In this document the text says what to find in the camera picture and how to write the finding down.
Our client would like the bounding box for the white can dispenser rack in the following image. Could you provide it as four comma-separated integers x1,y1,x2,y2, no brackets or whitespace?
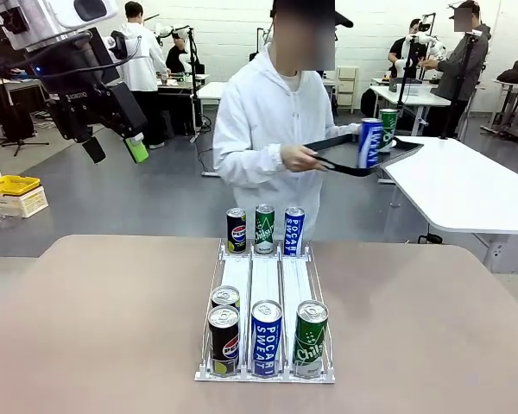
193,239,337,384

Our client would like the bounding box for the person's right forearm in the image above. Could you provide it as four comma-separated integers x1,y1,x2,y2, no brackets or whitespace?
218,144,286,176

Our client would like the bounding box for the man in white shirt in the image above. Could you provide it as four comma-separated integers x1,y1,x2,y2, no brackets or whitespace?
119,1,173,150

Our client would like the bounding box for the grey background desk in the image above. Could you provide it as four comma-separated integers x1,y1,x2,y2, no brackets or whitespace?
157,72,211,135

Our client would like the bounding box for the blue Pocari Sweat can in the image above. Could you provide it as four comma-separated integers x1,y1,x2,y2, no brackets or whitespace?
250,299,285,378
356,118,384,169
283,205,306,256

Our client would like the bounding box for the person in black shirt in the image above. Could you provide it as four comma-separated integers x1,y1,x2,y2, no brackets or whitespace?
387,19,422,81

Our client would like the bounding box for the white drawer cabinet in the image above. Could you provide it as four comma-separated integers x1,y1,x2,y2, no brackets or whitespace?
336,65,360,114

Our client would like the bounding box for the person in white hoodie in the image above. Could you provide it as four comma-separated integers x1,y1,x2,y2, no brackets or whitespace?
212,0,363,242

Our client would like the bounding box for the person's left forearm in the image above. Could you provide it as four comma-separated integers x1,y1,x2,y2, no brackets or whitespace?
321,123,350,140

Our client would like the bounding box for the green Chilsung cider can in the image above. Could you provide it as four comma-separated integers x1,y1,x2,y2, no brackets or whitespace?
378,108,399,153
293,299,330,378
254,203,276,254

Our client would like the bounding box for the black camera tripod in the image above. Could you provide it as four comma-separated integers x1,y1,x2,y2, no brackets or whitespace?
396,29,420,137

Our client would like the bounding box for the black Pepsi can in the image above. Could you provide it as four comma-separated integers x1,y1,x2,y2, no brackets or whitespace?
207,304,242,379
210,285,241,314
226,207,247,254

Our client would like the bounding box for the large white table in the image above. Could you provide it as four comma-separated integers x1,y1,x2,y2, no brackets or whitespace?
382,135,518,273

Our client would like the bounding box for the black serving tray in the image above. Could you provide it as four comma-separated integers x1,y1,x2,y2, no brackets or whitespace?
304,132,424,178

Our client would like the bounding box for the white crate with yellow lid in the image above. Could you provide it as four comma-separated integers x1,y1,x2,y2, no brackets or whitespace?
0,174,49,219

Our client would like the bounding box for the person in grey jacket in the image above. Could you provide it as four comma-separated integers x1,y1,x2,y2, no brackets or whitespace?
423,0,490,140

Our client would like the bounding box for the white background desk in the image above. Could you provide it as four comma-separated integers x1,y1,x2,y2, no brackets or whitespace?
369,84,452,135

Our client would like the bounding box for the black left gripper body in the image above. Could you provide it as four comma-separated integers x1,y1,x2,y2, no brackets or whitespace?
41,30,122,143

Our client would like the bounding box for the person's right hand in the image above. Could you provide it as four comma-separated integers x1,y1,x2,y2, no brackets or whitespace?
280,144,329,173

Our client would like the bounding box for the black tripod stand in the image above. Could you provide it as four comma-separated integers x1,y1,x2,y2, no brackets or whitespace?
0,98,51,157

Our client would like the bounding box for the black pole stand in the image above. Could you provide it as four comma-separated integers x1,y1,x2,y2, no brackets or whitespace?
187,28,205,143

